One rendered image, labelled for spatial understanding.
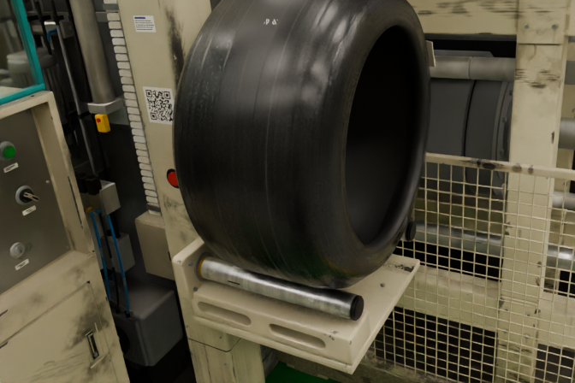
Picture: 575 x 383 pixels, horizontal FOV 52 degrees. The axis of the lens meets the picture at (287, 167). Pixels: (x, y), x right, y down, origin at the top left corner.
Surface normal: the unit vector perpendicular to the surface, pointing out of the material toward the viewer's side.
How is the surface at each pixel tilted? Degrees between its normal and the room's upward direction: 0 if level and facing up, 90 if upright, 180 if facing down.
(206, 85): 57
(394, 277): 0
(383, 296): 0
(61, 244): 90
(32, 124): 90
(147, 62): 90
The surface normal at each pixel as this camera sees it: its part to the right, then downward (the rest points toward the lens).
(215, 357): -0.50, 0.40
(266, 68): -0.45, -0.26
